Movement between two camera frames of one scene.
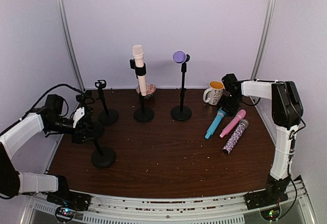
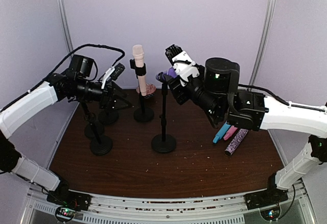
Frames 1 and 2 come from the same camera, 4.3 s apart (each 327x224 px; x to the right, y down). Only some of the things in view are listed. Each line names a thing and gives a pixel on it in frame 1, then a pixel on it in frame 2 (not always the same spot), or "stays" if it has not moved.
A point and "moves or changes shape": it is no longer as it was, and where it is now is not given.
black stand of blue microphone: x=103 y=157 to x=102 y=144
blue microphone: x=221 y=114 to x=221 y=132
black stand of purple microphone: x=182 y=113 to x=163 y=144
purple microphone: x=180 y=56 to x=170 y=72
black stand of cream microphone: x=143 y=114 stays
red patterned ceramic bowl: x=150 y=89 stays
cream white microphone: x=138 y=53 stays
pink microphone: x=241 y=115 moves or changes shape
